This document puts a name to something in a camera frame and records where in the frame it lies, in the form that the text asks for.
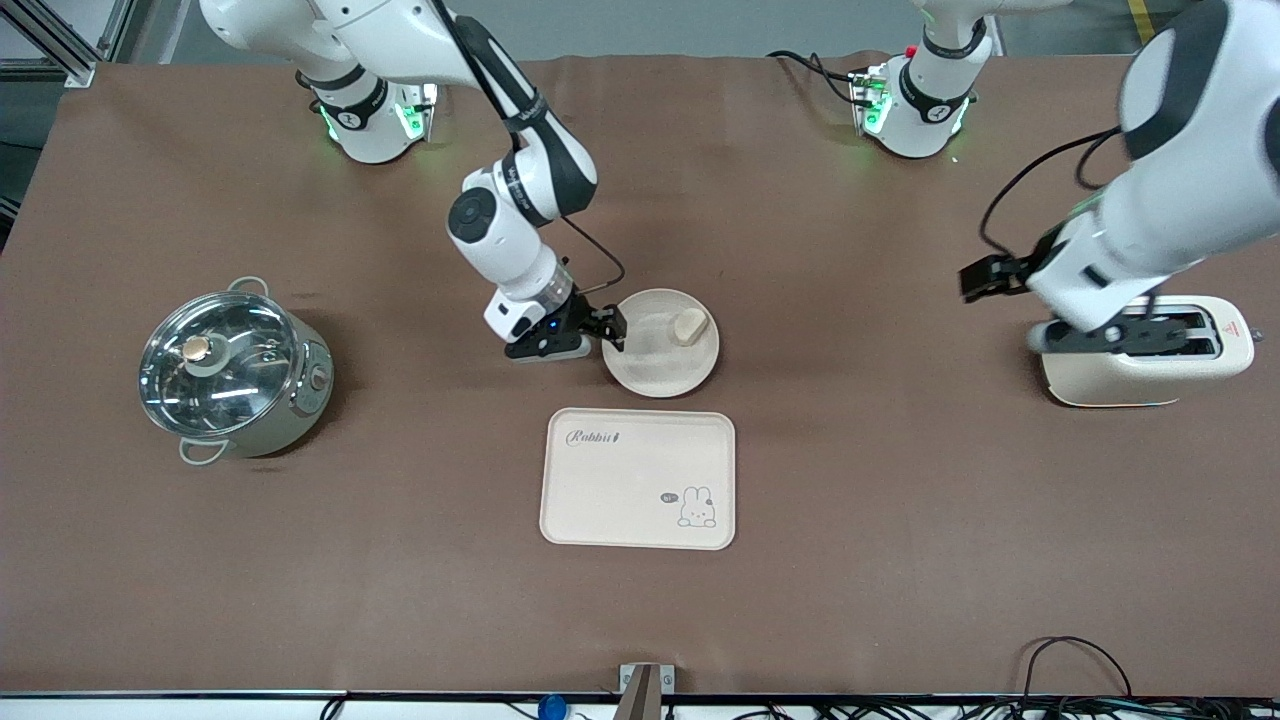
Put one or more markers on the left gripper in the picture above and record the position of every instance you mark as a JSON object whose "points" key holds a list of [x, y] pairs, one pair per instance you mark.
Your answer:
{"points": [[1022, 268]]}

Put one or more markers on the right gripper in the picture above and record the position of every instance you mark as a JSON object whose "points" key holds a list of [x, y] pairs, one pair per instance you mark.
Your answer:
{"points": [[579, 314]]}

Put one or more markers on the cream round plate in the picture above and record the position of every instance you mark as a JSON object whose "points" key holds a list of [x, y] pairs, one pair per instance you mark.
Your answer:
{"points": [[655, 367]]}

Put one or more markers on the small pale bun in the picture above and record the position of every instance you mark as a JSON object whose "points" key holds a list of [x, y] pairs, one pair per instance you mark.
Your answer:
{"points": [[690, 327]]}

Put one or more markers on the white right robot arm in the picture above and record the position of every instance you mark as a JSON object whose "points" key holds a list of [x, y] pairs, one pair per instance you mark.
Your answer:
{"points": [[500, 240]]}

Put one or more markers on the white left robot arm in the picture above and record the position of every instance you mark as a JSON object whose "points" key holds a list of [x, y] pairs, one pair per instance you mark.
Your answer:
{"points": [[1170, 210]]}

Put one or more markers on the cream two-slot toaster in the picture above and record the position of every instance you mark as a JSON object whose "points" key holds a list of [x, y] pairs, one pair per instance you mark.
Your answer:
{"points": [[1140, 382]]}

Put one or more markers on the cream rabbit print tray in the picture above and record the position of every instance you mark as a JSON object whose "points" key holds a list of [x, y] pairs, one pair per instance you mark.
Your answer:
{"points": [[620, 490]]}

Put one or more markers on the brown table mat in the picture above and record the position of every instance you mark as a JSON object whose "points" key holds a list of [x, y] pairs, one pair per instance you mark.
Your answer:
{"points": [[850, 500]]}

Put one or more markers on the grey electric cooking pot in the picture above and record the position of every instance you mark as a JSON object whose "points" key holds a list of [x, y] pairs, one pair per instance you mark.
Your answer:
{"points": [[300, 405]]}

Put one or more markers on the glass pot lid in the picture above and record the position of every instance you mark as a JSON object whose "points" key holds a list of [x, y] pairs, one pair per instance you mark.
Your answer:
{"points": [[235, 385]]}

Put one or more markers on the small blue round object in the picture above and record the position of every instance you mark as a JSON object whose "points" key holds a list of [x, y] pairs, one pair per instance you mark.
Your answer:
{"points": [[551, 708]]}

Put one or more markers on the small metal bracket plate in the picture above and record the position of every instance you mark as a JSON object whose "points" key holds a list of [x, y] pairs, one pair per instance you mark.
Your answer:
{"points": [[668, 680]]}

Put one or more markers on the brown stand post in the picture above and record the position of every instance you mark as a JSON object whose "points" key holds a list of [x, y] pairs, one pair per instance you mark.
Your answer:
{"points": [[640, 702]]}

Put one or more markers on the aluminium extrusion frame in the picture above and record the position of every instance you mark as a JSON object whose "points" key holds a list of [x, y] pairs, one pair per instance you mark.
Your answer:
{"points": [[75, 70]]}

